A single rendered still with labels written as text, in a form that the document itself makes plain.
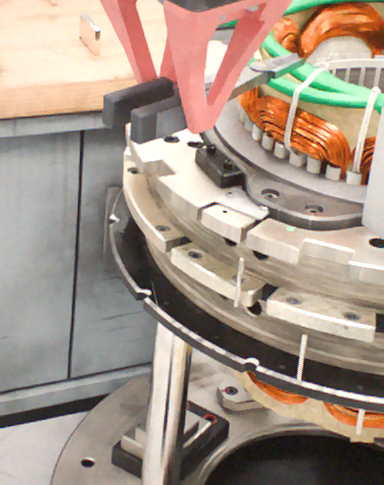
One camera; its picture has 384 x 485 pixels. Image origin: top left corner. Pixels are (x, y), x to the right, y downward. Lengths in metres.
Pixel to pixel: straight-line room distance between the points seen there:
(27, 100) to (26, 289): 0.16
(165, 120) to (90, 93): 0.29
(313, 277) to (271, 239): 0.04
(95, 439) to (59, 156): 0.21
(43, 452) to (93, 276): 0.13
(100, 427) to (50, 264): 0.13
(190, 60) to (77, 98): 0.32
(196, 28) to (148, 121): 0.06
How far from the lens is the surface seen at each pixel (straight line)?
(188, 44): 0.62
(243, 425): 1.06
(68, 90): 0.93
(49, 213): 0.99
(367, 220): 0.73
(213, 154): 0.77
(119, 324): 1.06
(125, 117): 0.66
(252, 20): 0.66
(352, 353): 0.75
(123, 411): 1.06
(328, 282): 0.73
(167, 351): 0.85
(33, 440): 1.06
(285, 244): 0.70
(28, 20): 1.02
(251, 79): 0.70
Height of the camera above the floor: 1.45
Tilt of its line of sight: 30 degrees down
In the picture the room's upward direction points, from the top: 6 degrees clockwise
